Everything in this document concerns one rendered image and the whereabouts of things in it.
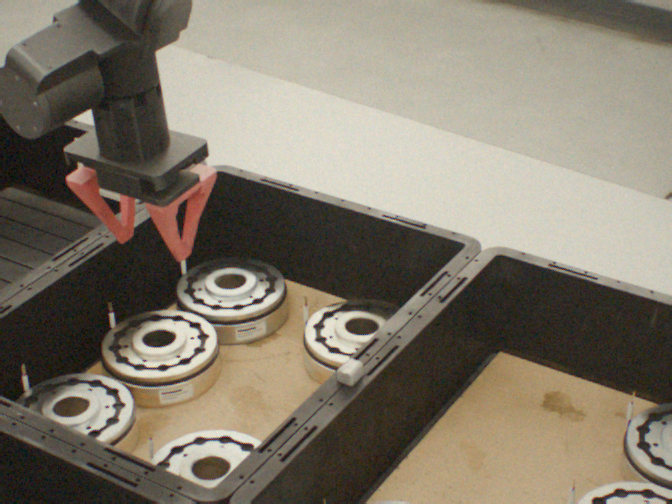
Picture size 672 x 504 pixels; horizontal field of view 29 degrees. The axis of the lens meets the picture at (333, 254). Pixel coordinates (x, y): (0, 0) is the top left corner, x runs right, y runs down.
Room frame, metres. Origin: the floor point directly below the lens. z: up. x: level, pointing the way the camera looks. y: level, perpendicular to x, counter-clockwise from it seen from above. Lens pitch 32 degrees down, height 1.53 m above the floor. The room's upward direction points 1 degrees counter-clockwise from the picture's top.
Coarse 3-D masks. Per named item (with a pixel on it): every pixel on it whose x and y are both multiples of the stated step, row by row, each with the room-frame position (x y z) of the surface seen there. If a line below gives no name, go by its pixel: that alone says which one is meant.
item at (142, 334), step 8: (144, 328) 0.95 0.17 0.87; (152, 328) 0.95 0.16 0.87; (160, 328) 0.95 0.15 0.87; (168, 328) 0.95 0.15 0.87; (176, 328) 0.95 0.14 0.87; (136, 336) 0.94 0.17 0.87; (144, 336) 0.94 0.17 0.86; (176, 336) 0.94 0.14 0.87; (184, 336) 0.94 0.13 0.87; (136, 344) 0.93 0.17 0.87; (144, 344) 0.93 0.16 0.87; (176, 344) 0.93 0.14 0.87; (184, 344) 0.93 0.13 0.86; (136, 352) 0.92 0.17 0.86; (144, 352) 0.92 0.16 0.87; (152, 352) 0.92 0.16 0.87; (160, 352) 0.92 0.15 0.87; (168, 352) 0.92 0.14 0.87; (176, 352) 0.92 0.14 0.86
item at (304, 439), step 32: (480, 256) 0.96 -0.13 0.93; (512, 256) 0.96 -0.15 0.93; (448, 288) 0.91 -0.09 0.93; (608, 288) 0.91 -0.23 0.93; (640, 288) 0.90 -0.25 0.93; (416, 320) 0.86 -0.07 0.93; (384, 352) 0.82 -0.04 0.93; (320, 416) 0.75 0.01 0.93; (288, 448) 0.71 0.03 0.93; (256, 480) 0.68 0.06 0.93
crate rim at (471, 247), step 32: (288, 192) 1.08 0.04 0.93; (320, 192) 1.08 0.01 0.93; (384, 224) 1.03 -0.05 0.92; (416, 224) 1.02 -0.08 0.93; (96, 256) 0.98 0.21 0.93; (32, 288) 0.92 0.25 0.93; (0, 320) 0.88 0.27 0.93; (32, 416) 0.75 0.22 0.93; (96, 448) 0.71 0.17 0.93; (256, 448) 0.71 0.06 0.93; (160, 480) 0.68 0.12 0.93; (224, 480) 0.68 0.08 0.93
